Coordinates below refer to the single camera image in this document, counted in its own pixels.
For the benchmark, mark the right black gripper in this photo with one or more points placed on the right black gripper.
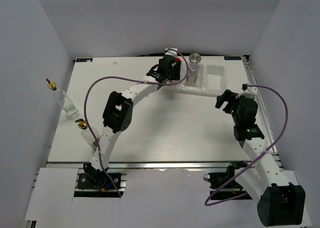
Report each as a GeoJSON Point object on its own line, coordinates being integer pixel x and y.
{"type": "Point", "coordinates": [231, 100]}

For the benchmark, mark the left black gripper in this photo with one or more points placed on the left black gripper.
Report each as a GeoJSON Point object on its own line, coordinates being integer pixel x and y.
{"type": "Point", "coordinates": [175, 76]}

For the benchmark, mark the red lid sauce jar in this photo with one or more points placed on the red lid sauce jar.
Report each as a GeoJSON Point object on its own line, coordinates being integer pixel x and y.
{"type": "Point", "coordinates": [178, 61]}

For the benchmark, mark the white tube bottle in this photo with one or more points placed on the white tube bottle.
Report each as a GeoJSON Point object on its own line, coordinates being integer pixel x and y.
{"type": "Point", "coordinates": [193, 72]}

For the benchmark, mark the white three-slot organizer tray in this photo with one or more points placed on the white three-slot organizer tray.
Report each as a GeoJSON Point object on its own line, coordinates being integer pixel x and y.
{"type": "Point", "coordinates": [211, 81]}

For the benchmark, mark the silver lid white shaker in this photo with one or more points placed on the silver lid white shaker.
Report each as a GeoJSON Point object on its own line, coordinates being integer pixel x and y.
{"type": "Point", "coordinates": [195, 58]}

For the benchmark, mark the clear bottle dark contents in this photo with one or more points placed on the clear bottle dark contents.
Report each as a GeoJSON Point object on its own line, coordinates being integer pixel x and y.
{"type": "Point", "coordinates": [87, 135]}

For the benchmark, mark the glass bottle gold spout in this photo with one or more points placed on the glass bottle gold spout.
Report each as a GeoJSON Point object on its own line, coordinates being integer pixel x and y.
{"type": "Point", "coordinates": [63, 100]}

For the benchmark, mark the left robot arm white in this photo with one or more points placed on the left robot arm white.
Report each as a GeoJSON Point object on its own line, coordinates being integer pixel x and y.
{"type": "Point", "coordinates": [118, 112]}

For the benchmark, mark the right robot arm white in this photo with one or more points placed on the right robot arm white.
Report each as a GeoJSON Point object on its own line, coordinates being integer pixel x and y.
{"type": "Point", "coordinates": [279, 201]}

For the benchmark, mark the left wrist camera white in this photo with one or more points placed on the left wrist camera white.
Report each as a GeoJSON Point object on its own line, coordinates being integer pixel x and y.
{"type": "Point", "coordinates": [172, 53]}

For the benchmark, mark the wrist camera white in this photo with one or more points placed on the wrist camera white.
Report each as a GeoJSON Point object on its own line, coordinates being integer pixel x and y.
{"type": "Point", "coordinates": [172, 53]}
{"type": "Point", "coordinates": [248, 92]}

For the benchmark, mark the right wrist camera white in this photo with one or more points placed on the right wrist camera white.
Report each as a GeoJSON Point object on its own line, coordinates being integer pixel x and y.
{"type": "Point", "coordinates": [248, 92]}

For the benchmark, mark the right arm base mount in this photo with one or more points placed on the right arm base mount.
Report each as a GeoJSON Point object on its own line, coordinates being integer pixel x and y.
{"type": "Point", "coordinates": [216, 179]}

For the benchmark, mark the aluminium rail front edge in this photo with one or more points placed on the aluminium rail front edge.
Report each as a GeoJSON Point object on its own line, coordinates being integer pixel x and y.
{"type": "Point", "coordinates": [161, 165]}

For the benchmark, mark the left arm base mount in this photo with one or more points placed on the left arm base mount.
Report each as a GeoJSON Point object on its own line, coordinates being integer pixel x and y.
{"type": "Point", "coordinates": [94, 183]}

